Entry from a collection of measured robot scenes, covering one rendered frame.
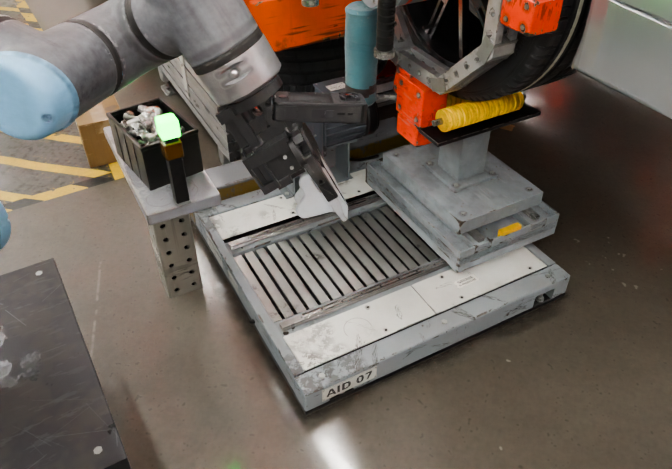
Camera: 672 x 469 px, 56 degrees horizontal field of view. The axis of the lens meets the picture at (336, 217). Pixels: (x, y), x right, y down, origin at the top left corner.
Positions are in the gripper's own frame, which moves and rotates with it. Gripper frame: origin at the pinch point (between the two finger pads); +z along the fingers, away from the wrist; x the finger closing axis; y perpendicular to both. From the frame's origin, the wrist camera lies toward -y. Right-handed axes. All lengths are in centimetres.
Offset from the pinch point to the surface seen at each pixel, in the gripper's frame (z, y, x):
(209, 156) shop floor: 29, 54, -151
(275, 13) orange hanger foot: -9, 3, -113
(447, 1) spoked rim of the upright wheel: 5, -37, -86
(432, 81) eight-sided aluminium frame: 17, -25, -74
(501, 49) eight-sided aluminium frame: 12, -38, -55
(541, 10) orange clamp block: 5, -45, -45
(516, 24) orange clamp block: 6, -41, -48
